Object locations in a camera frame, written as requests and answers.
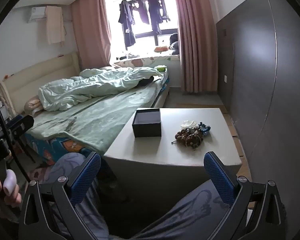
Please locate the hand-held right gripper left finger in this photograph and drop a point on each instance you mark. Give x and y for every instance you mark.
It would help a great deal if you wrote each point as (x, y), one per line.
(86, 177)

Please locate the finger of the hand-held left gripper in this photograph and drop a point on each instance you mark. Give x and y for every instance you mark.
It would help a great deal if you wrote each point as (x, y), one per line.
(21, 125)

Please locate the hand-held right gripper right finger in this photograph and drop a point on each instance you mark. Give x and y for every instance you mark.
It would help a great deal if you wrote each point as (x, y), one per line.
(218, 177)

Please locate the white fabric jewelry piece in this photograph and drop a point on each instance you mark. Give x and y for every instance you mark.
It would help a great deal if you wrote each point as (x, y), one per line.
(188, 124)

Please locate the black box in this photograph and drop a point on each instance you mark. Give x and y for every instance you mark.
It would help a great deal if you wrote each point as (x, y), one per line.
(147, 130)

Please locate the person's left leg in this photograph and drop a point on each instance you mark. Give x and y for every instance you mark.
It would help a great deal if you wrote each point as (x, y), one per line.
(72, 162)

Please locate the striped pillow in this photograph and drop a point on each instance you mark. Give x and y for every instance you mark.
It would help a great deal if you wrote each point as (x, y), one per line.
(33, 105)

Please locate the white rounded plastic piece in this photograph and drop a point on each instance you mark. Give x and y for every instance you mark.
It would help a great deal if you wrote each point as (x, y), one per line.
(10, 182)

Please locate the beige chair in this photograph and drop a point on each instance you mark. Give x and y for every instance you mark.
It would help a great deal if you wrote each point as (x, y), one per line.
(2, 90)

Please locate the colourful patterned bed sheet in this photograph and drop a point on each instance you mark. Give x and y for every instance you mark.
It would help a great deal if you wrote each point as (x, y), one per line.
(57, 147)

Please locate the cream bed headboard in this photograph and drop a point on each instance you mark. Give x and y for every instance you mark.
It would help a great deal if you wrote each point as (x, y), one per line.
(27, 80)

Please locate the green bed blanket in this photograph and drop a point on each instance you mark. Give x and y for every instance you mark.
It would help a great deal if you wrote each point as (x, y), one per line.
(97, 122)

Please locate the white low table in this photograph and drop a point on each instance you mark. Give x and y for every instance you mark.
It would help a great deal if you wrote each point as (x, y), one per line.
(145, 147)

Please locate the light green duvet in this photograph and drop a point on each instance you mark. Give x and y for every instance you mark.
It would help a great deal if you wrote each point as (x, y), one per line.
(90, 87)

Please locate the cream hanging towel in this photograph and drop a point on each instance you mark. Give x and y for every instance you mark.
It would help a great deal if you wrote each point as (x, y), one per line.
(54, 25)

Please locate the white air conditioner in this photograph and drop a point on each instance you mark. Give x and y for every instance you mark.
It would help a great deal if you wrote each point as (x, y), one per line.
(36, 14)

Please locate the black cloth item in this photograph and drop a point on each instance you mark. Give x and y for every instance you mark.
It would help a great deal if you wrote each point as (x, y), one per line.
(146, 81)

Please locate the pink window curtain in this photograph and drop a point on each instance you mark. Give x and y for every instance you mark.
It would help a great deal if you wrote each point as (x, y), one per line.
(90, 30)
(195, 42)

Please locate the small green toy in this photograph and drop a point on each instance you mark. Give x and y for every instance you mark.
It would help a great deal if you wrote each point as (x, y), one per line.
(161, 68)

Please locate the patterned window seat cushion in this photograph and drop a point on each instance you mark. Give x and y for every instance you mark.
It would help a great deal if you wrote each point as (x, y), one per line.
(145, 60)

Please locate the dark plush toy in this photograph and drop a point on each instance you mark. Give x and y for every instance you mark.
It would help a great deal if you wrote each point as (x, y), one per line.
(174, 43)

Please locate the orange soft item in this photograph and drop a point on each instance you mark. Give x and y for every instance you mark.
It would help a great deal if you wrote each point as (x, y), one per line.
(161, 48)

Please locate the window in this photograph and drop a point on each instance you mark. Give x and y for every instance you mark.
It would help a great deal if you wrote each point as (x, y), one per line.
(145, 42)

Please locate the dark hanging garment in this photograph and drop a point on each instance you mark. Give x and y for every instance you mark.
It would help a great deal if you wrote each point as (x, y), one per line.
(164, 7)
(142, 10)
(127, 22)
(155, 12)

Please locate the white wall socket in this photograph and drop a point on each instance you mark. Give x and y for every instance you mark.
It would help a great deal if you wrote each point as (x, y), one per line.
(225, 78)

